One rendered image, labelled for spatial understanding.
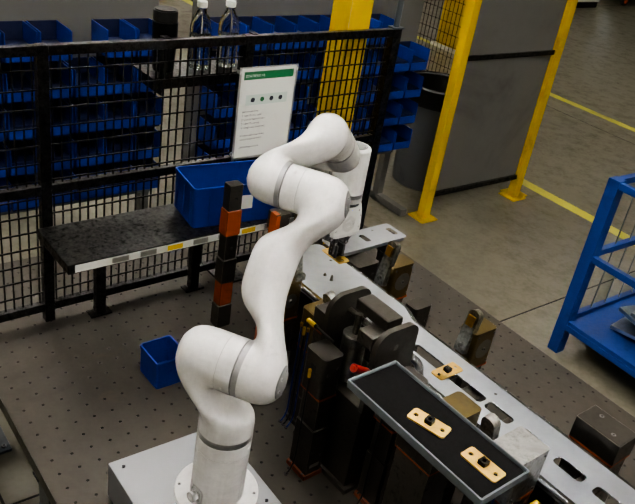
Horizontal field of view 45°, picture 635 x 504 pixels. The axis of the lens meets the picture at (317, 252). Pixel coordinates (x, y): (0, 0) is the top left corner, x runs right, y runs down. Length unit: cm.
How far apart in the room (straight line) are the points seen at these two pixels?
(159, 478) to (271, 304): 53
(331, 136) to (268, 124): 91
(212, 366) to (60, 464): 62
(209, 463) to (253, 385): 25
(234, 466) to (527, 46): 390
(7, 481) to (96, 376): 82
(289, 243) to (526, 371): 125
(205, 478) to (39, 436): 54
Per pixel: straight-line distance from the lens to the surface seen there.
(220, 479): 173
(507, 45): 498
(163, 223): 235
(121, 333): 244
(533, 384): 256
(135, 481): 185
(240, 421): 164
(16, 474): 301
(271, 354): 152
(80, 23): 363
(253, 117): 251
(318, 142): 164
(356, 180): 203
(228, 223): 227
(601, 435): 192
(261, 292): 155
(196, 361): 156
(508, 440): 166
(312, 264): 228
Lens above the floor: 215
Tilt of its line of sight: 29 degrees down
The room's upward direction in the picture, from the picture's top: 10 degrees clockwise
